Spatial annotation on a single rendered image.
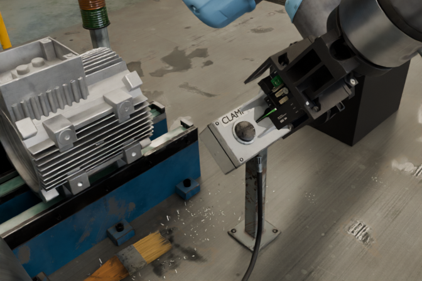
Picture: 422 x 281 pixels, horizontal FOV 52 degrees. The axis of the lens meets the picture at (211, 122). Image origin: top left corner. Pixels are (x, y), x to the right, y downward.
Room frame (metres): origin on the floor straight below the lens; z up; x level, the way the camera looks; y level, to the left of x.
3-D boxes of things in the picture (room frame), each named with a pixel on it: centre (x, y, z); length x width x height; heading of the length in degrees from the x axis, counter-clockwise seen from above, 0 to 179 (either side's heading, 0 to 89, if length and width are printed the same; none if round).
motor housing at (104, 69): (0.60, 0.23, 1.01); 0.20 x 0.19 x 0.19; 132
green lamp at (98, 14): (0.97, 0.26, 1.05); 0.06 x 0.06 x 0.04
